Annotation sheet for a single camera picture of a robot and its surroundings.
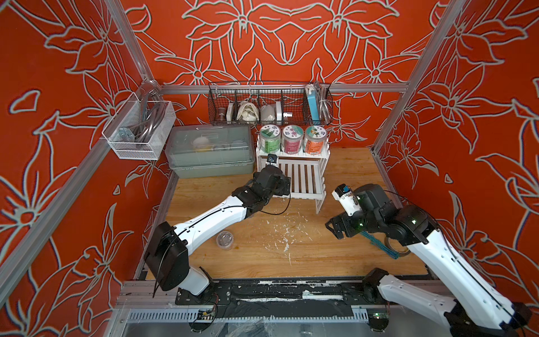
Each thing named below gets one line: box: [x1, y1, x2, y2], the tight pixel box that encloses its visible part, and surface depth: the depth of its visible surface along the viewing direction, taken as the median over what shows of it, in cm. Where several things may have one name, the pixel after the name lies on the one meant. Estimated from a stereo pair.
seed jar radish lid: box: [304, 124, 328, 156], surface depth 78 cm
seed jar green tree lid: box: [259, 123, 282, 154], surface depth 79 cm
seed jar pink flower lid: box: [281, 124, 304, 156], surface depth 79 cm
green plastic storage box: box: [164, 124, 256, 179], surface depth 100 cm
